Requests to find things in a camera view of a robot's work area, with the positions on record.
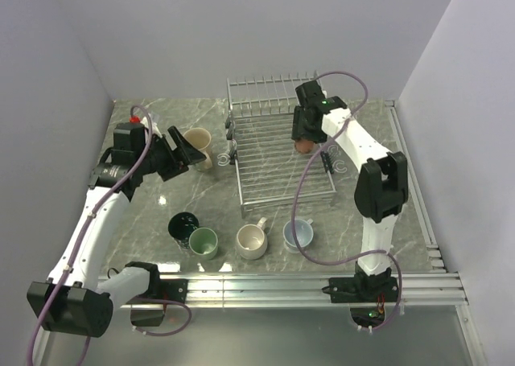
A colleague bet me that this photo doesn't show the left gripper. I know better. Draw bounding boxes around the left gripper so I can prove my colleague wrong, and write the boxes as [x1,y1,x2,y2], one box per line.
[136,126,206,182]

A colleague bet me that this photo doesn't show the cream tall mug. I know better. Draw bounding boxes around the cream tall mug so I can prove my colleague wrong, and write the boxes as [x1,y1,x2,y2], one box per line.
[183,128,213,172]

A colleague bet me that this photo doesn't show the pink mug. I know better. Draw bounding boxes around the pink mug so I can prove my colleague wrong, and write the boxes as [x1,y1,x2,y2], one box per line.
[295,139,315,154]

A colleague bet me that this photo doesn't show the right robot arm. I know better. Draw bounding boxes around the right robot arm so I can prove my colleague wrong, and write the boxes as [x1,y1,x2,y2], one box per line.
[291,80,409,303]

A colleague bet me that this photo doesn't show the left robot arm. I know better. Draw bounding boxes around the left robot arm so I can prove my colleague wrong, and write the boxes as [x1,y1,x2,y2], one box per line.
[27,122,206,338]

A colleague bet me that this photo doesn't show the metal dish rack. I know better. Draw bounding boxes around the metal dish rack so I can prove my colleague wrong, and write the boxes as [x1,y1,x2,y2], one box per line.
[225,72,317,216]

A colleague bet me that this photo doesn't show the left white hooks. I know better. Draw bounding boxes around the left white hooks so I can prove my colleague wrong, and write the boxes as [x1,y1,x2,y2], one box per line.
[216,140,237,167]

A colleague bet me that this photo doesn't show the dark green mug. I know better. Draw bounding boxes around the dark green mug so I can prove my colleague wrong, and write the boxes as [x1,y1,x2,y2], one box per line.
[167,212,200,249]

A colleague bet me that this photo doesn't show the light green cup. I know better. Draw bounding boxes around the light green cup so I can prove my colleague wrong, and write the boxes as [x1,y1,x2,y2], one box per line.
[189,228,219,260]

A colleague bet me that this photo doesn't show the beige speckled mug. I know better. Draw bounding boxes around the beige speckled mug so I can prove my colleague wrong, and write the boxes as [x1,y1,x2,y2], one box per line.
[235,217,268,260]

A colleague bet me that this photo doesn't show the light blue mug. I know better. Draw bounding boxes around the light blue mug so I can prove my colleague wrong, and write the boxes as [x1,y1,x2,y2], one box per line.
[282,218,314,253]

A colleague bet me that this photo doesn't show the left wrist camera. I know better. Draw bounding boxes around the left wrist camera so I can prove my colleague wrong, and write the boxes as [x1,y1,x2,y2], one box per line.
[130,113,163,137]

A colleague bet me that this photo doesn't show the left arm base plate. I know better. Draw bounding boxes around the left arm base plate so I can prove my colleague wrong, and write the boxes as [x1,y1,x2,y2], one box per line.
[113,276,188,329]

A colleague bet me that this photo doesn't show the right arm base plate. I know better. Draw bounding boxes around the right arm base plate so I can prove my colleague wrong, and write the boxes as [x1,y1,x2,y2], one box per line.
[328,275,402,329]

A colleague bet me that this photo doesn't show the aluminium rail frame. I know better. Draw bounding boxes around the aluminium rail frame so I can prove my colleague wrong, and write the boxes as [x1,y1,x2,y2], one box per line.
[23,98,488,366]

